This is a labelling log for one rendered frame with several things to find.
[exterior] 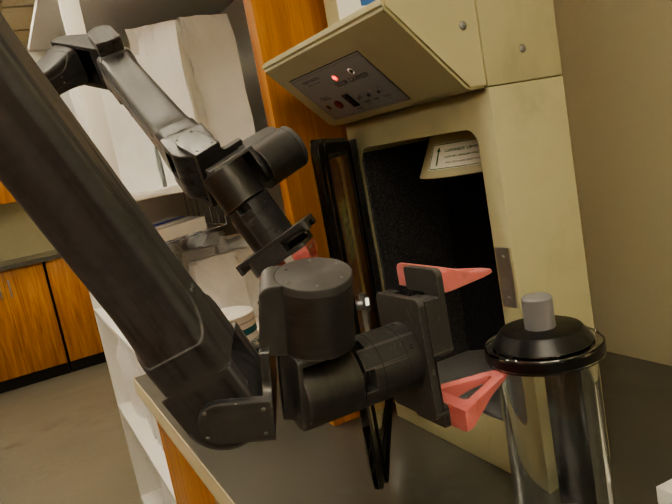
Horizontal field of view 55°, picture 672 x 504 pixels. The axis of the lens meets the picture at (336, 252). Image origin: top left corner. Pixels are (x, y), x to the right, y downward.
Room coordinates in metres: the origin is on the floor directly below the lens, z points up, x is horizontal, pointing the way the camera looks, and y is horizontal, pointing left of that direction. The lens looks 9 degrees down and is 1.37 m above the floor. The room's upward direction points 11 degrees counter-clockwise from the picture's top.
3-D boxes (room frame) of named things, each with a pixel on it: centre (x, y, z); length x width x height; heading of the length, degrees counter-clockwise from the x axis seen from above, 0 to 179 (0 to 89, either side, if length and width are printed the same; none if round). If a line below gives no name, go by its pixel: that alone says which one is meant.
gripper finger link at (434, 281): (0.54, -0.09, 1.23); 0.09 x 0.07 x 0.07; 116
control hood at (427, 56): (0.81, -0.07, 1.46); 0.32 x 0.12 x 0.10; 26
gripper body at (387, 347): (0.51, -0.02, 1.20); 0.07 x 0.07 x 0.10; 26
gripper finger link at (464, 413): (0.54, -0.09, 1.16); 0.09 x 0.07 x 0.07; 116
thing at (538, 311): (0.57, -0.17, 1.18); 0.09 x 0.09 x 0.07
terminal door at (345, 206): (0.81, -0.02, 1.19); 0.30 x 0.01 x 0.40; 171
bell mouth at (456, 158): (0.86, -0.22, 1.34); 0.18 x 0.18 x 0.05
